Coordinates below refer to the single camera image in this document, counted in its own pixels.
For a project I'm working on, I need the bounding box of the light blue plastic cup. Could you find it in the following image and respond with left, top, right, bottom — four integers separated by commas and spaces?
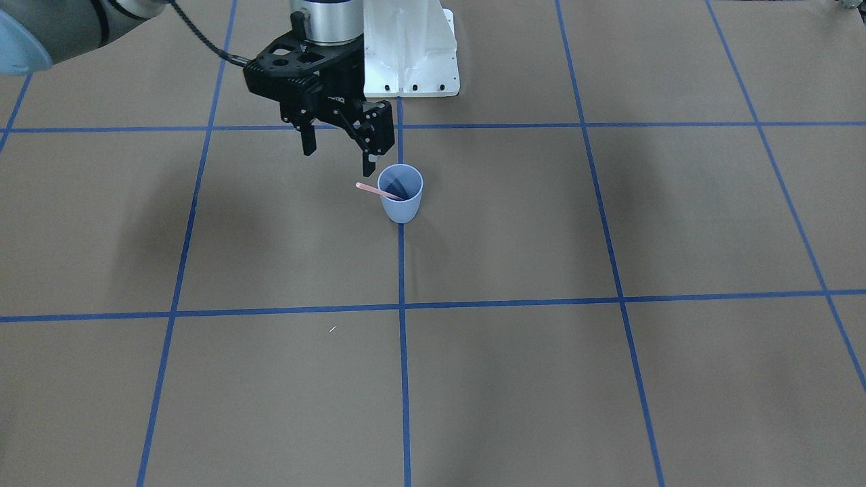
376, 163, 424, 224

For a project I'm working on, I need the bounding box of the white camera pedestal column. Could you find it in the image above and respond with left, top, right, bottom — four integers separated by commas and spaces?
363, 1, 461, 99

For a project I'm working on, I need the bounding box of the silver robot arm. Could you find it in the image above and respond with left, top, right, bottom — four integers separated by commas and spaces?
1, 1, 395, 177

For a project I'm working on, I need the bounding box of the pink chopstick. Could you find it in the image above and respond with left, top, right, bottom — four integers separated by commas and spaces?
355, 182, 405, 201

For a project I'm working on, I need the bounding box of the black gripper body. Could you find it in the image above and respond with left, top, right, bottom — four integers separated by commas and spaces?
281, 65, 365, 133

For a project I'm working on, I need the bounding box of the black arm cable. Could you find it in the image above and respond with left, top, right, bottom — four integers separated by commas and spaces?
169, 0, 251, 67

